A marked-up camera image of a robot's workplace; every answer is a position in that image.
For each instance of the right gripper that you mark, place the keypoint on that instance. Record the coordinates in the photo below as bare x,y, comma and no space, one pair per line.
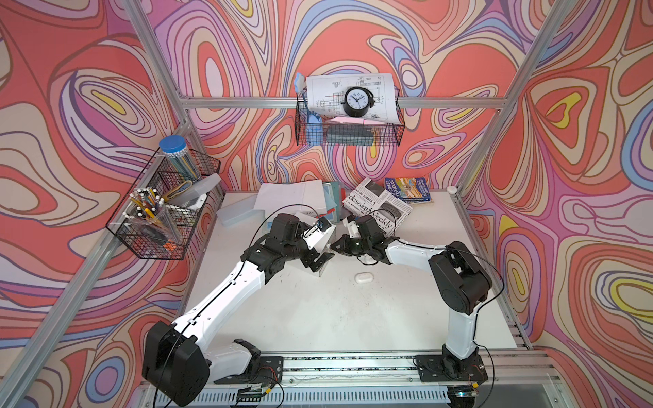
343,248

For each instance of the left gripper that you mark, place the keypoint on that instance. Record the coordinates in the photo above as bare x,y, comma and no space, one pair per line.
320,260

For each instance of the white drawer cabinet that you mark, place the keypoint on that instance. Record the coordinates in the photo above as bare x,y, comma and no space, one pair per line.
307,221

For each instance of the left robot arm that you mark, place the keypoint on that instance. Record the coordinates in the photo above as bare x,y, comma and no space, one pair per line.
176,359

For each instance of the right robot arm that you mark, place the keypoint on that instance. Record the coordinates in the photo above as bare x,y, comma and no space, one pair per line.
463,284

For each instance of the white oblong earphone case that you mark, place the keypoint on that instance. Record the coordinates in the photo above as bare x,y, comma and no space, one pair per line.
364,278

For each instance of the stack of folders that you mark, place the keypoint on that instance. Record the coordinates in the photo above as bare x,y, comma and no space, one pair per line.
334,194

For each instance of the folded newspaper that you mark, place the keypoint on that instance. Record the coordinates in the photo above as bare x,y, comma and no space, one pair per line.
370,198

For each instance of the white book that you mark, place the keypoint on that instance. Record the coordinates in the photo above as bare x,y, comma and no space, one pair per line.
298,197

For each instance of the blue magazine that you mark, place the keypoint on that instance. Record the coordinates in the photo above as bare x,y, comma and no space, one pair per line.
409,190

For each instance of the translucent plastic box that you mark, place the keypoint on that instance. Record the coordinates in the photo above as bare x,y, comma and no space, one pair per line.
239,207

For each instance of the white stapler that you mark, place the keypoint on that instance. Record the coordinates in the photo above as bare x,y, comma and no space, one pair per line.
194,196

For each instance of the black alarm clock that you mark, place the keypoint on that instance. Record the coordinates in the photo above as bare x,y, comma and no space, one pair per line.
358,101

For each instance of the white drawing paper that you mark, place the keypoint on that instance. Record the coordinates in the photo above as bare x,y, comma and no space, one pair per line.
325,95

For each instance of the blue lid pencil jar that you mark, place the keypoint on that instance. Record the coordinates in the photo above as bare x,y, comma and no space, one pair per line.
176,150

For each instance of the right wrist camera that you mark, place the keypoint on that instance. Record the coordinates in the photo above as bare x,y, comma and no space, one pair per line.
352,227

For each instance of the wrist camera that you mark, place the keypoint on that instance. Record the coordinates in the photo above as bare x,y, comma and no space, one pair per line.
352,227
317,236

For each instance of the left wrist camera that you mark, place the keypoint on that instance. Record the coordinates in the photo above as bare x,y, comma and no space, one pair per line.
317,236

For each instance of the black wire wall basket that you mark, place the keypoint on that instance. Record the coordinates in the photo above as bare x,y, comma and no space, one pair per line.
312,129

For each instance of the black wire side basket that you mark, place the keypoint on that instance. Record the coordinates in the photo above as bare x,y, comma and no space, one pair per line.
160,175

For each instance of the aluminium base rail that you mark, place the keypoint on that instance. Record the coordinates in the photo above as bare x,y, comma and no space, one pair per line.
516,378

